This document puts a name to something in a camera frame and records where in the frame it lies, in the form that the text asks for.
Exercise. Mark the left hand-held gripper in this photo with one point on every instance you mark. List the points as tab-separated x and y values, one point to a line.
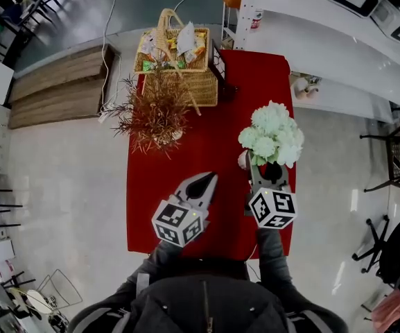
179	224

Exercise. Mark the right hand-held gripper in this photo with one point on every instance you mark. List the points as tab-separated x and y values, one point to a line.
276	206

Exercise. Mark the white vase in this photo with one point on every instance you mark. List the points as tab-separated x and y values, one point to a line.
243	160

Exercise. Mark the white flowers bunch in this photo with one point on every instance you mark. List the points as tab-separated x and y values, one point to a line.
272	127

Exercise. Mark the person's right forearm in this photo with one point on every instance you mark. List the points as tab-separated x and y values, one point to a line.
272	255

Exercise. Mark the person's left forearm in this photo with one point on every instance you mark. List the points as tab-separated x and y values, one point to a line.
154	262

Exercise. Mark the red-clothed table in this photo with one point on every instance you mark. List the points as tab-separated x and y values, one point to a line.
213	144

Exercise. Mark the white lumpy plant pot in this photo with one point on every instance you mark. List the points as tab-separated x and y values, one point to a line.
177	135

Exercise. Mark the brown dried plant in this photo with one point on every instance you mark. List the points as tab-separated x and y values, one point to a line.
154	116

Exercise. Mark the small pink pot with sprigs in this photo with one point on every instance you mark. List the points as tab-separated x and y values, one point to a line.
305	89

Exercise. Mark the person's zip jacket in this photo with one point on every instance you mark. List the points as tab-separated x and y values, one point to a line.
203	304

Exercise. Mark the white power strip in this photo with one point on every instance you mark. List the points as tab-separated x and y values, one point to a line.
104	117

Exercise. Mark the black framed lantern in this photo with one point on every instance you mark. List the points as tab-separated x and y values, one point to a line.
218	64

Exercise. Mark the black chair patterned seat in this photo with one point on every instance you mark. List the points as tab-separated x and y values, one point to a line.
397	158

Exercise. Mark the black office chair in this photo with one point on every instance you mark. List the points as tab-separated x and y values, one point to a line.
393	252

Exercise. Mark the white metal shelf rack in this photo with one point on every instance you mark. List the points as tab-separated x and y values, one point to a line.
324	47

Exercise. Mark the assorted snack packets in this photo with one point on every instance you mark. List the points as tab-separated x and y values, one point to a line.
185	43

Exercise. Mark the red white can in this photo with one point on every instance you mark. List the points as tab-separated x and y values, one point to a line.
256	21

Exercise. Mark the wooden step platform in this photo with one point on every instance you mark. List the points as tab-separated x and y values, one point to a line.
57	92

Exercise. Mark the pink cloth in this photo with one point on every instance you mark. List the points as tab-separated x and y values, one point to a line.
397	311

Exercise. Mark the white round stool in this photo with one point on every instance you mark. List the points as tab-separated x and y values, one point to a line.
40	302

